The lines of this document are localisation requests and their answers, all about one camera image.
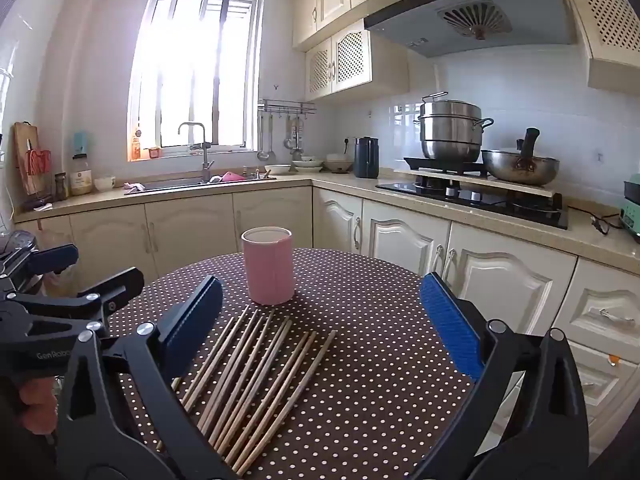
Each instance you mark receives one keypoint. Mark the steel wok with lid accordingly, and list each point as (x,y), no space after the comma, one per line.
(520,170)

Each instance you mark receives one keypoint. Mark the pale dish cloth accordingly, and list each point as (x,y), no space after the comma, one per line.
(134,187)

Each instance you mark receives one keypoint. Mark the beige kitchen countertop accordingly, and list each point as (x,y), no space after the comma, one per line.
(350,182)

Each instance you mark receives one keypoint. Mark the steel faucet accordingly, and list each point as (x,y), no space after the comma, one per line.
(206,160)

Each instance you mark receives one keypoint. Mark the cream lattice door cabinet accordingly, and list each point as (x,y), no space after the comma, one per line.
(350,60)

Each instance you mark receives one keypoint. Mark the glass jar with label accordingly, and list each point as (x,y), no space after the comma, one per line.
(81,177)

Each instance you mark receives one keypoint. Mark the steel ladle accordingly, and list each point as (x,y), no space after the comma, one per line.
(263,152)

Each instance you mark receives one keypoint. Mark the brown polka dot tablecloth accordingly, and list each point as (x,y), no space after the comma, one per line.
(370,360)

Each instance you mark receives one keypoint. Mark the white bowl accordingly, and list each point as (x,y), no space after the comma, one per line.
(277,169)

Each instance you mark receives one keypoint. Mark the green appliance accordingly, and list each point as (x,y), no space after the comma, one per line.
(631,210)

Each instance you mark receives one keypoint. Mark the wall outlet with plug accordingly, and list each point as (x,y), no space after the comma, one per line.
(345,143)

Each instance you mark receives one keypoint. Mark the hanging steel utensils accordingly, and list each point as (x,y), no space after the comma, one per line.
(295,140)

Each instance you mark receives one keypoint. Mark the stack of white bowls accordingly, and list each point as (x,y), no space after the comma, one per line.
(339,162)

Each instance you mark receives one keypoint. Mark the pink plastic dish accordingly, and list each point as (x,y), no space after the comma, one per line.
(232,176)

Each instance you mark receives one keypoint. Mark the person's left hand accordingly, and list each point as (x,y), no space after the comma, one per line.
(37,402)

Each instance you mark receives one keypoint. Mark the small red cup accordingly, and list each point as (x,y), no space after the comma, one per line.
(154,152)

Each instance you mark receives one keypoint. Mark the pink cylindrical cup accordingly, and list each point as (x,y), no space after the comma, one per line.
(267,270)

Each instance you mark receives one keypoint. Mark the small dark bottle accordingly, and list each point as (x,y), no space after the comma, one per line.
(60,187)

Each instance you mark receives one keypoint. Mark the wide cream lattice cabinet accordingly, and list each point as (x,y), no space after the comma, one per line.
(610,10)

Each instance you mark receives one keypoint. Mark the orange bottle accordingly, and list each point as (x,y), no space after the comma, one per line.
(136,147)

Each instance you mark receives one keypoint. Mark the light blue box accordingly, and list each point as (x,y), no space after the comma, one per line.
(81,142)

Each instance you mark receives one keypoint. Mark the steel steamer pot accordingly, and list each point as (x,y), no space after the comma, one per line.
(450,135)

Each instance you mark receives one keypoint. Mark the white patterned cup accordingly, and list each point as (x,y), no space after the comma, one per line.
(104,183)

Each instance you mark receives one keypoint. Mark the steel sink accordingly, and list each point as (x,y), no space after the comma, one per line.
(170,185)

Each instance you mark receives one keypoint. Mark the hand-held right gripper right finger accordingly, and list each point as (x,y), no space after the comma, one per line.
(450,330)

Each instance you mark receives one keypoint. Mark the row of cream lower cabinets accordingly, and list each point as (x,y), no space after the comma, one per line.
(400,230)

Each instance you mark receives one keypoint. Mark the wooden cutting board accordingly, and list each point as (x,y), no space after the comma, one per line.
(24,140)

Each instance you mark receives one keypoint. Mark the dark blue kettle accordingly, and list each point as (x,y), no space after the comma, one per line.
(366,160)

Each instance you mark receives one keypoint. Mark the grey range hood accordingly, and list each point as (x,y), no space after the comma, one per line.
(425,15)

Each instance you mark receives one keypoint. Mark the steel utensil rack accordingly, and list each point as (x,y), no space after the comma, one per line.
(287,107)

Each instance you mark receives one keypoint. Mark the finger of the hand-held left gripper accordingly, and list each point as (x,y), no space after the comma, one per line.
(50,259)
(112,287)

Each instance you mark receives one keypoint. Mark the red mesh cloth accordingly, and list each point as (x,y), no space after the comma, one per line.
(39,161)

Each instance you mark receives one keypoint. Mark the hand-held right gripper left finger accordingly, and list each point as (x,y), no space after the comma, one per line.
(192,330)

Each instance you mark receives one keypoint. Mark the set of wooden chopsticks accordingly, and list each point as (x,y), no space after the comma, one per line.
(252,360)

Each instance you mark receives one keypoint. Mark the kitchen window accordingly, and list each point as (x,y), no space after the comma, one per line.
(190,70)

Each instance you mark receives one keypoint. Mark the black glass gas stove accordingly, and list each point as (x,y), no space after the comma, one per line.
(500,205)

